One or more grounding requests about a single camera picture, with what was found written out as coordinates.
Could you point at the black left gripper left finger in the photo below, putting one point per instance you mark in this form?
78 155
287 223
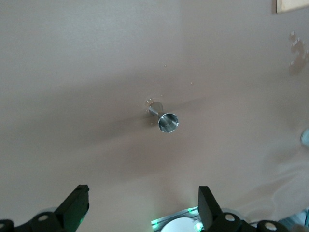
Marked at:
67 212

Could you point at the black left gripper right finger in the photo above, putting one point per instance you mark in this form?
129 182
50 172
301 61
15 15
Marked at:
210 212

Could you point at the steel double-cone jigger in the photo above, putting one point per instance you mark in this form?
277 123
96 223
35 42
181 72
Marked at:
169 123

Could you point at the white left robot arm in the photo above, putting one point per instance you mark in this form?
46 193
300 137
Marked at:
178 226

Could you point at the spilled liquid puddle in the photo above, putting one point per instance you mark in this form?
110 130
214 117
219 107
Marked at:
298 65

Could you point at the wooden cutting board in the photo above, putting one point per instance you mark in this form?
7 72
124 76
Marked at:
292 4

